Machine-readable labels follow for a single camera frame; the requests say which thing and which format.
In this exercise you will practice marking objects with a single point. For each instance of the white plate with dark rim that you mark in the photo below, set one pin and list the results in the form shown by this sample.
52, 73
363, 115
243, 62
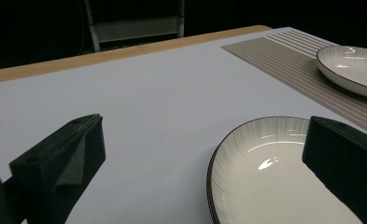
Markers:
352, 67
265, 189

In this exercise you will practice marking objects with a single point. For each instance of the white metal stand frame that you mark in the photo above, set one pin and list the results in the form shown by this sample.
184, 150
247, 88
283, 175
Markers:
134, 29

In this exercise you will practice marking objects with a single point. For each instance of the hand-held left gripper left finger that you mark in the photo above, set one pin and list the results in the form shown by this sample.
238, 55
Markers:
56, 168

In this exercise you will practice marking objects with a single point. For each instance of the white board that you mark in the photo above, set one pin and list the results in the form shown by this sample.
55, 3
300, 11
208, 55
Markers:
159, 93

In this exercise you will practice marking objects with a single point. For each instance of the wooden table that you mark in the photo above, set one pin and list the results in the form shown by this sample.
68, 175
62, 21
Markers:
115, 54

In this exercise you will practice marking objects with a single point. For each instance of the striped brown placemat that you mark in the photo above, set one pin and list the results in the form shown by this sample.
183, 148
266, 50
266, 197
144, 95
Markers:
296, 65

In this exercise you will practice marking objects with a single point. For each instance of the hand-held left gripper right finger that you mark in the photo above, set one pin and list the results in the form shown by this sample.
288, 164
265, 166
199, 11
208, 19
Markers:
346, 161

